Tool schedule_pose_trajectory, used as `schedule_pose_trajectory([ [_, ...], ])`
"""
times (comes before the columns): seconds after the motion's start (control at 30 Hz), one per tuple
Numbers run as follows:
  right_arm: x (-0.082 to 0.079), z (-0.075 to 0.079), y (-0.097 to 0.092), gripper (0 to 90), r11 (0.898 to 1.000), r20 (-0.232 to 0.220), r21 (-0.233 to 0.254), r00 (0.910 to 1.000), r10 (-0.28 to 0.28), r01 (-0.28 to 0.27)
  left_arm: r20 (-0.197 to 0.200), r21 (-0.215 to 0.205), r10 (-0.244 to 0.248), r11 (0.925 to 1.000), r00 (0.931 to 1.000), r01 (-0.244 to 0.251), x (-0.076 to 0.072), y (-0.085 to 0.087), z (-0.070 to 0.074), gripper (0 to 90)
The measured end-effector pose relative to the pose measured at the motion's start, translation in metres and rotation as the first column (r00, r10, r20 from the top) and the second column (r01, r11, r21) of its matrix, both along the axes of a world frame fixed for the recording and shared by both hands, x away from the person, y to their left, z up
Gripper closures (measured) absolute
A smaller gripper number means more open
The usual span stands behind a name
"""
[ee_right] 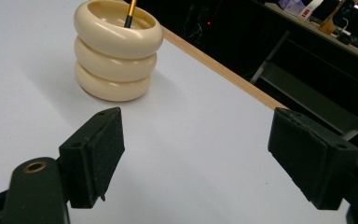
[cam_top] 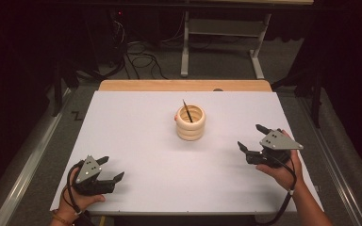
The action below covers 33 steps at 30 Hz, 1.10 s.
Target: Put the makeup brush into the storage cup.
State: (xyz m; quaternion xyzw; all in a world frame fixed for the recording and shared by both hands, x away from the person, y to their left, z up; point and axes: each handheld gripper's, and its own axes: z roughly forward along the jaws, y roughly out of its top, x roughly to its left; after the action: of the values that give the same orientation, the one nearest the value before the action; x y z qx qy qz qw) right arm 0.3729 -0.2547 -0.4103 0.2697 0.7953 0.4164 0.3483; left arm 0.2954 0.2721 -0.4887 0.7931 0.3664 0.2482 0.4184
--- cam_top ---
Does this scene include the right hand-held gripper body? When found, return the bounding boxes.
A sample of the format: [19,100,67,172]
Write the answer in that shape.
[245,128,304,169]

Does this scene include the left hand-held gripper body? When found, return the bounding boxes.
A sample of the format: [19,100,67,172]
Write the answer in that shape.
[71,154,117,197]

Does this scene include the cream ringed pen holder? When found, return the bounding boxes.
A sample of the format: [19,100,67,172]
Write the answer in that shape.
[174,104,207,142]

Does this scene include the dark green pencil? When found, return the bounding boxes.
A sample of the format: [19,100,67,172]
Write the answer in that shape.
[182,99,194,123]

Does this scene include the person's left hand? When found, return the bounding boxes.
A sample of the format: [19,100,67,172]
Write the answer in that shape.
[57,169,107,221]

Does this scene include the person's right hand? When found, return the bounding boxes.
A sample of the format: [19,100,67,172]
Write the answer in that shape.
[255,129,304,193]

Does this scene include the white board sheet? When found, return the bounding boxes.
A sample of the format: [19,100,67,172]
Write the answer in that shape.
[49,90,324,217]

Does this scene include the black metal stand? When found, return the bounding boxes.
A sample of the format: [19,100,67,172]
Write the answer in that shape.
[52,57,80,118]
[271,60,325,129]

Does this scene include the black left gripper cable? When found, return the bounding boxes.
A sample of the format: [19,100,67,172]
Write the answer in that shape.
[61,159,91,226]

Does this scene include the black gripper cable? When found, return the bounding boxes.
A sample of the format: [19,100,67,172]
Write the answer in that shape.
[253,154,298,226]
[61,159,91,226]

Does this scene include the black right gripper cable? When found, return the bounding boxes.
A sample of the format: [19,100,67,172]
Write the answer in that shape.
[253,154,298,226]

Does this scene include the brown wrist bracelet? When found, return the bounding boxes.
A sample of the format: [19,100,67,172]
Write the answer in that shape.
[50,209,74,226]

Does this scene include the metal floor rail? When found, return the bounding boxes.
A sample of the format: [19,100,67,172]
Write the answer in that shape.
[0,87,74,226]
[296,95,362,226]

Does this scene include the white metal desk frame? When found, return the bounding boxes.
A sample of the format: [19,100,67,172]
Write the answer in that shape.
[180,9,273,80]

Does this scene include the black floor cables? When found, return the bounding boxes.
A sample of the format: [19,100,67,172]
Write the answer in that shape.
[112,18,171,81]

